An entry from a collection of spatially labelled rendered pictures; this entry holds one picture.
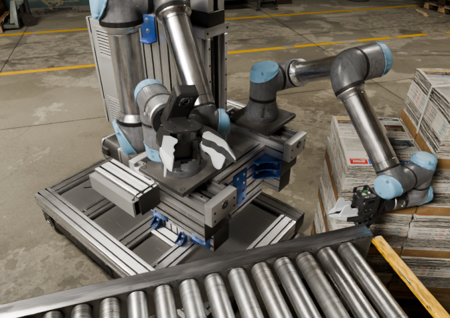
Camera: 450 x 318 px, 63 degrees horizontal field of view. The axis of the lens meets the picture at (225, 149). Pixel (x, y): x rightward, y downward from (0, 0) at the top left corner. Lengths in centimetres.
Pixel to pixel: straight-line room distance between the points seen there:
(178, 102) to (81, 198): 164
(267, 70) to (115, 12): 71
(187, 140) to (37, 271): 167
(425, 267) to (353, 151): 65
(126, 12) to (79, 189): 149
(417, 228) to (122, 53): 126
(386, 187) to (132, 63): 81
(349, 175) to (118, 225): 120
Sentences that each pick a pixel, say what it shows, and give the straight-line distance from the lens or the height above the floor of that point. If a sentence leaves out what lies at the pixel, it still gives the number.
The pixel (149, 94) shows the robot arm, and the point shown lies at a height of 125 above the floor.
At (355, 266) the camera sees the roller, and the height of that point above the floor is 79.
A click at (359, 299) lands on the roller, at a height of 80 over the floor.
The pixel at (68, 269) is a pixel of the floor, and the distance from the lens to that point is 220.
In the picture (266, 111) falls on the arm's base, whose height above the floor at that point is 87.
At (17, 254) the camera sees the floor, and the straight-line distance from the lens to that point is 239.
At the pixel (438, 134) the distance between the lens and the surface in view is 144.
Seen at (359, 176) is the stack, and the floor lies 78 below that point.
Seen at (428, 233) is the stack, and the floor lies 52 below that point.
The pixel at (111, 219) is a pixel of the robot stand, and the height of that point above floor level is 21.
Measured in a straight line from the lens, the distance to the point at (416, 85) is 165.
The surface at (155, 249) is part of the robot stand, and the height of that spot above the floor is 21.
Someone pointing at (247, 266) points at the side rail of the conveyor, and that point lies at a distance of 103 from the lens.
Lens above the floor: 159
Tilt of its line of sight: 33 degrees down
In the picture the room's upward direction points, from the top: straight up
